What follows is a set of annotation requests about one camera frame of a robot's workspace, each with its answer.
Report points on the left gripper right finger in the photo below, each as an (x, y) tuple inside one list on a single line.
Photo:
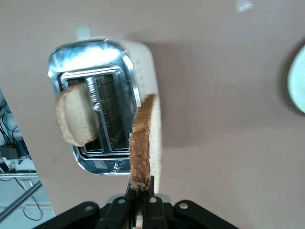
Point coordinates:
[(155, 214)]

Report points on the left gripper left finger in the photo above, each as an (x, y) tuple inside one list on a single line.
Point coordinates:
[(119, 214)]

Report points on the square toasted bread slice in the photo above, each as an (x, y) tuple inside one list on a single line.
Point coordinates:
[(143, 143)]

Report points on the pale green plate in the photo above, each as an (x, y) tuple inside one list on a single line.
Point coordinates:
[(299, 78)]

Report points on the round brown bread slice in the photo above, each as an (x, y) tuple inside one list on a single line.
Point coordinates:
[(76, 114)]

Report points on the cream chrome toaster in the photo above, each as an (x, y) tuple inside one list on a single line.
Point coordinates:
[(78, 57)]

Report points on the aluminium frame rail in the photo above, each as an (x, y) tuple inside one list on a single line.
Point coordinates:
[(21, 199)]

